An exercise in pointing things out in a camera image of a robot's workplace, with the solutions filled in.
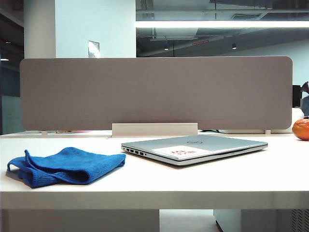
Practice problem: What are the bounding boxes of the orange pumpkin-shaped object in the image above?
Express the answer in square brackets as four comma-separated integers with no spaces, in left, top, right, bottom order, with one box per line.
[292,116,309,141]

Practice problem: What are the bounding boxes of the grey wall plaque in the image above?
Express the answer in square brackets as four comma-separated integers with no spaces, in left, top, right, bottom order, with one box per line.
[88,40,100,58]

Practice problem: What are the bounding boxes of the white divider mounting bracket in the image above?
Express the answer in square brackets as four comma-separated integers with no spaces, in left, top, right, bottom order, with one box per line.
[112,122,199,138]

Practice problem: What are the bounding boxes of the dark monitor behind divider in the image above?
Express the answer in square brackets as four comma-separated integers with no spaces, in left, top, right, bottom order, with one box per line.
[292,81,309,108]

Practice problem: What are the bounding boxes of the grey-brown fabric desk divider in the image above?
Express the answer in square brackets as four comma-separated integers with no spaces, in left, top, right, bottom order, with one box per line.
[19,56,294,131]

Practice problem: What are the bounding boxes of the long white ceiling light strip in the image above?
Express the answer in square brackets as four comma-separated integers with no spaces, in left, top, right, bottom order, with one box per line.
[135,20,309,28]

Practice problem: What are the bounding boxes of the silver closed laptop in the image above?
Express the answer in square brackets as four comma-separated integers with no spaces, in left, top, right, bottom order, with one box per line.
[121,134,268,167]

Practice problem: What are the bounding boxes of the blue microfibre rag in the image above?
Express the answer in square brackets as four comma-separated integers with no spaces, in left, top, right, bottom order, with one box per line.
[6,146,126,189]

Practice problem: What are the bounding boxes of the white sticker with red print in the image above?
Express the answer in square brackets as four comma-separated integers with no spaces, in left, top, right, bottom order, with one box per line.
[151,144,197,157]

